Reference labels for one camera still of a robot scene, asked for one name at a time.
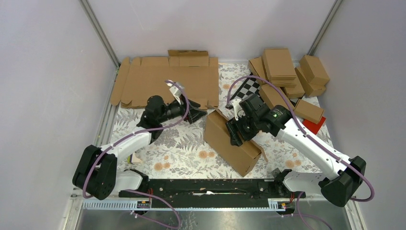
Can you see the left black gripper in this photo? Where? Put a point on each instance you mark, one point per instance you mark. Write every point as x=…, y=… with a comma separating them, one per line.
x=196, y=113

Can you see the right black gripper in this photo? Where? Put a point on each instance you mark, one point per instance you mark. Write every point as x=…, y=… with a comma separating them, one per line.
x=235, y=140

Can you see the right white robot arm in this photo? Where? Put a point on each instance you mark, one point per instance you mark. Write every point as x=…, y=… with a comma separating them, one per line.
x=340, y=175

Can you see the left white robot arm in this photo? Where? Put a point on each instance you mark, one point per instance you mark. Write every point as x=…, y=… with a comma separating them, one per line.
x=96, y=173

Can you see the folded box on checkerboard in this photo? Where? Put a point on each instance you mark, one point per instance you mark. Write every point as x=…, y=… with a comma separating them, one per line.
x=271, y=97

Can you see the folded box on red box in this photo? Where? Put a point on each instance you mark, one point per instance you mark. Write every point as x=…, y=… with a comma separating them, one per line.
x=308, y=111

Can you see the leaning folded cardboard box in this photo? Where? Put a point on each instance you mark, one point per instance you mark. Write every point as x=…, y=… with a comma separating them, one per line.
x=256, y=66

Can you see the floral patterned table mat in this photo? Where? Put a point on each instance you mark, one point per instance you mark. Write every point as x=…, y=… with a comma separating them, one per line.
x=181, y=152

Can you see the black white checkerboard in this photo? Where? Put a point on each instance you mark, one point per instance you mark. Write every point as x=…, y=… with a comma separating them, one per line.
x=252, y=86

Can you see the stack of flat cardboard sheets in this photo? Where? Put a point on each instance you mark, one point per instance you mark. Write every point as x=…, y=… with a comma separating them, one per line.
x=142, y=77

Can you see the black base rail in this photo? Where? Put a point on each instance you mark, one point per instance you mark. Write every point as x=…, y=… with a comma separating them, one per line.
x=218, y=193

